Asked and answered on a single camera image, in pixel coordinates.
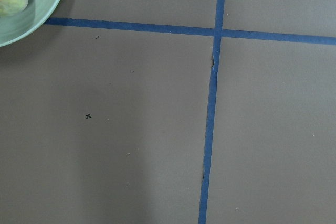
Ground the light green plate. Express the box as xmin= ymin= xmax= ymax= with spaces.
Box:
xmin=1 ymin=0 xmax=60 ymax=47

